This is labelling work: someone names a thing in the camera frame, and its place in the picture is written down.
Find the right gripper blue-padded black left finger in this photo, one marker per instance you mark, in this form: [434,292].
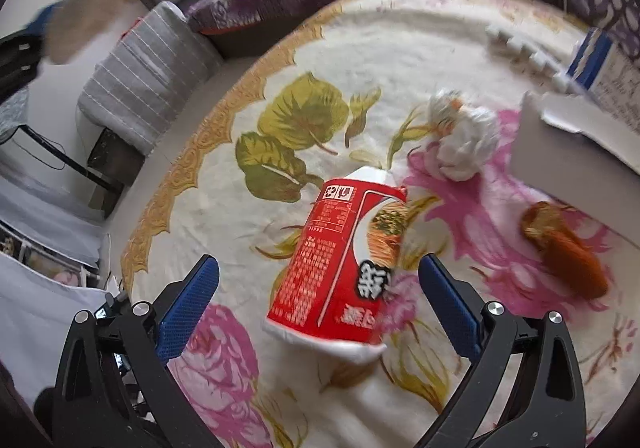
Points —
[114,387]

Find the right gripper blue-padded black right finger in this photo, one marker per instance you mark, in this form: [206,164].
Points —
[546,406]

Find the orange carrot-shaped scrap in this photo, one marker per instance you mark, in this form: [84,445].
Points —
[563,254]

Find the red instant noodle cup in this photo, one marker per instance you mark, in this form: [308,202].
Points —
[333,292]

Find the white cardboard box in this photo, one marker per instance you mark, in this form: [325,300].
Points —
[569,148]

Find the grey checked cushion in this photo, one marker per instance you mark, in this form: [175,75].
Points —
[142,86]

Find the crumpled white tissue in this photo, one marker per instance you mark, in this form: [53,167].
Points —
[467,134]

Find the blue-edged white printed box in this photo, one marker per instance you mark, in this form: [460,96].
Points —
[608,76]

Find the floral bed blanket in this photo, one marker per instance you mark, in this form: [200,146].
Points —
[349,88]

